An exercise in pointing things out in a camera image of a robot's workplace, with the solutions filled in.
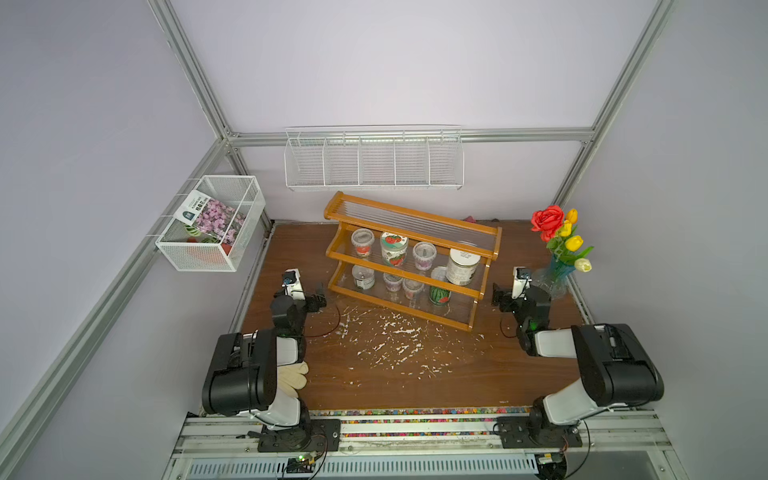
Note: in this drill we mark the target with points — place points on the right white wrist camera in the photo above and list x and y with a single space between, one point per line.
521 281

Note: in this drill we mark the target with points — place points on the red rose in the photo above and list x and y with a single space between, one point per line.
547 222

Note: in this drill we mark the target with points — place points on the white wire wall shelf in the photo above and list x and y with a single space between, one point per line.
369 157

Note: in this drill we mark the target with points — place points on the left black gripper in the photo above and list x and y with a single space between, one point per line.
309 302

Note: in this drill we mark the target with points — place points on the wooden two-tier shelf rack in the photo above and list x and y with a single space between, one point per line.
352 212

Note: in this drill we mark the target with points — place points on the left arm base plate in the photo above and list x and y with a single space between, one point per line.
310 435

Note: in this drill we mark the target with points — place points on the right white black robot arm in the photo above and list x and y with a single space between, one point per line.
614 368

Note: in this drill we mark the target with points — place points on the watermelon print jar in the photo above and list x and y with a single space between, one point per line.
439 295

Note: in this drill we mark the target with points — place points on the strawberry lid seed jar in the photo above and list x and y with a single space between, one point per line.
394 248

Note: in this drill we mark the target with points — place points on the small clear jar purple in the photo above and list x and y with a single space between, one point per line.
392 283

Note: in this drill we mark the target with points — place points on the small clear jar red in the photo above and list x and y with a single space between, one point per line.
412 288

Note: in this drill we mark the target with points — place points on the clear jar silver lid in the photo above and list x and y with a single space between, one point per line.
364 278

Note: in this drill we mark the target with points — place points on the purple flower seed packet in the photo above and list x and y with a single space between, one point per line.
208 219

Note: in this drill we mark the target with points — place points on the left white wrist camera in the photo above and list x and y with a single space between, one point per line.
291 284

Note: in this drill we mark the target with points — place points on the glass vase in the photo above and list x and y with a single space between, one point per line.
553 278

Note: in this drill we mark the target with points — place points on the clear jar red label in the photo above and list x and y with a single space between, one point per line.
362 240

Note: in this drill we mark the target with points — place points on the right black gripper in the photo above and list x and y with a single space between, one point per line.
505 299

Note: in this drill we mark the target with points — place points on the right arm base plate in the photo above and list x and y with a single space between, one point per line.
534 433

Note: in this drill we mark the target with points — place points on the white wire basket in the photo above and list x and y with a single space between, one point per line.
187 254

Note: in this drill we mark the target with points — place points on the yellow tulips bunch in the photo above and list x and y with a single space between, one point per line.
568 253

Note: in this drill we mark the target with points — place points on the clear jar purple label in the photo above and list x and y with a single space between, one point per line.
424 254

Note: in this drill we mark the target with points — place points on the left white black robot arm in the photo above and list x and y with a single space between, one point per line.
248 372

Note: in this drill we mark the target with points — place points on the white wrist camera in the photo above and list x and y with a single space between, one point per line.
291 284
521 281

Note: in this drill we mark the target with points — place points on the cream work glove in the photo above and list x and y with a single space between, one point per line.
292 378

